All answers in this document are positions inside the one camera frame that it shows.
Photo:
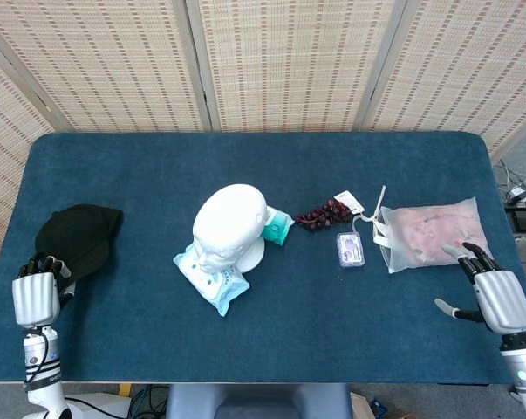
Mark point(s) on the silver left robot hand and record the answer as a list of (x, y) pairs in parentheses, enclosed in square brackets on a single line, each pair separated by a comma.
[(36, 301)]

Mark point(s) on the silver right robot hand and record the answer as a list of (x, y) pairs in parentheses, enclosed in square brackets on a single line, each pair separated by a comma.
[(504, 301)]

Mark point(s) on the black baseball cap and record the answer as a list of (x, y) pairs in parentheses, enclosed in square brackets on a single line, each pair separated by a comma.
[(79, 235)]

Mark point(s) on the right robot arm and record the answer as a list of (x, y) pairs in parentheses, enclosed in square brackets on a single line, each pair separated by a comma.
[(524, 375)]

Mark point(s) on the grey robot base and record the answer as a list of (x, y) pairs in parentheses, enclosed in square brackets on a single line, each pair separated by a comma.
[(258, 401)]

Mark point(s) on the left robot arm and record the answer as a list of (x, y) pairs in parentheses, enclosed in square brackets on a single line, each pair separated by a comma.
[(42, 371)]

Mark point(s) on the white foam mannequin head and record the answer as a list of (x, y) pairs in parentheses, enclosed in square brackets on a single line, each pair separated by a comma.
[(227, 222)]

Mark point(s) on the black box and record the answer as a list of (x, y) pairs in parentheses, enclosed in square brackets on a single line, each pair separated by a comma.
[(522, 214)]

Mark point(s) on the translucent bag with pink cloth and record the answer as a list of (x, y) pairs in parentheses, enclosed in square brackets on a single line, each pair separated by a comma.
[(428, 231)]

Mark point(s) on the white box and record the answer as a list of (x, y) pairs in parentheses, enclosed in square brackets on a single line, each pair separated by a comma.
[(101, 403)]

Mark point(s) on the purple floss pick box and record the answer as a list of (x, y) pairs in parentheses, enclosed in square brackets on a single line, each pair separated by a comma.
[(350, 251)]

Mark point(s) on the cardboard box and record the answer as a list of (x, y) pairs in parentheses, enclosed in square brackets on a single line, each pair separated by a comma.
[(360, 408)]

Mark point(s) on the white paper tag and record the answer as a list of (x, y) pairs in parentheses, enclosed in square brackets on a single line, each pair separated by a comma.
[(349, 201)]

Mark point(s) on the light blue wet wipes pack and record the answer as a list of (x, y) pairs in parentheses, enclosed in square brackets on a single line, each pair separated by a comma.
[(223, 292)]

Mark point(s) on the dark red grape bunch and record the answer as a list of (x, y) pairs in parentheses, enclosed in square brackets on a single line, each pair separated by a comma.
[(323, 216)]

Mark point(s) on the blue table cloth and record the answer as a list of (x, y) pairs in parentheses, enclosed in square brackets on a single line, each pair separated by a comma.
[(288, 331)]

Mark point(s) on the teal wet wipes pack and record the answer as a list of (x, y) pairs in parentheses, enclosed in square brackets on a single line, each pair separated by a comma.
[(278, 229)]

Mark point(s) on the bamboo folding screen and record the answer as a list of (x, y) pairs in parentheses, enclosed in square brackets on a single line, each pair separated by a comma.
[(288, 65)]

